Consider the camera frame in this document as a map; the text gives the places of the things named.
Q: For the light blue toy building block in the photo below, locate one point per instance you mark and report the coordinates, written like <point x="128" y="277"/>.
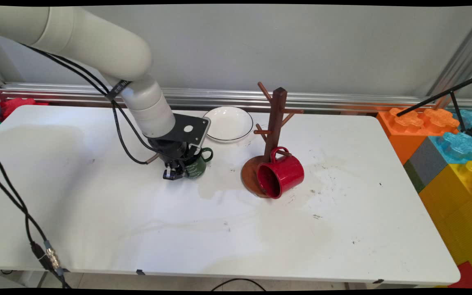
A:
<point x="457" y="145"/>

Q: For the orange toy building block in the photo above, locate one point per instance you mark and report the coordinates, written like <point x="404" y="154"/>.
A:
<point x="404" y="131"/>

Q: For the aluminium frame rail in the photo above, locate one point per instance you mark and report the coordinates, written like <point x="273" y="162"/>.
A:
<point x="342" y="100"/>

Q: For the white plate with dark rim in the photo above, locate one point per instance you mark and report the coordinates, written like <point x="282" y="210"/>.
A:
<point x="228" y="123"/>

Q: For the aluminium frame post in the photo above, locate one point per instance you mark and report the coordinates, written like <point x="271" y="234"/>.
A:
<point x="461" y="57"/>

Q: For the red enamel mug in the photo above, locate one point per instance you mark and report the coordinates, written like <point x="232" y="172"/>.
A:
<point x="287" y="170"/>

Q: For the dark green toy building block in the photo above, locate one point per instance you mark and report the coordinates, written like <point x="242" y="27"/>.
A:
<point x="413" y="178"/>

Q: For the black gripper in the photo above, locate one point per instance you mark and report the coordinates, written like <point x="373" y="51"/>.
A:
<point x="174" y="150"/>

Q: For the brown wooden mug tree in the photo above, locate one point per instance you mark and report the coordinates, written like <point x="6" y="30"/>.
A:
<point x="279" y="119"/>

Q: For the black table edge clip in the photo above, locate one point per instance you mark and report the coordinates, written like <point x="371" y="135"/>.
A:
<point x="140" y="272"/>
<point x="378" y="281"/>

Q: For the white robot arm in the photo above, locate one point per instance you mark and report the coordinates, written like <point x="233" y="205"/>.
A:
<point x="96" y="45"/>

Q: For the black tripod stand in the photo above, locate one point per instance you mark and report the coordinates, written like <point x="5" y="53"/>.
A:
<point x="457" y="104"/>

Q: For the red toy building block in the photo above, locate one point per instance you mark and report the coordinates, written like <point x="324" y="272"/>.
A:
<point x="467" y="276"/>
<point x="19" y="107"/>

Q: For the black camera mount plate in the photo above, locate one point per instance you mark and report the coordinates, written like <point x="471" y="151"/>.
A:
<point x="180" y="134"/>

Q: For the green ceramic mug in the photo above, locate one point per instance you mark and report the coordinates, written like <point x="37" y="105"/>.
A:
<point x="197" y="169"/>

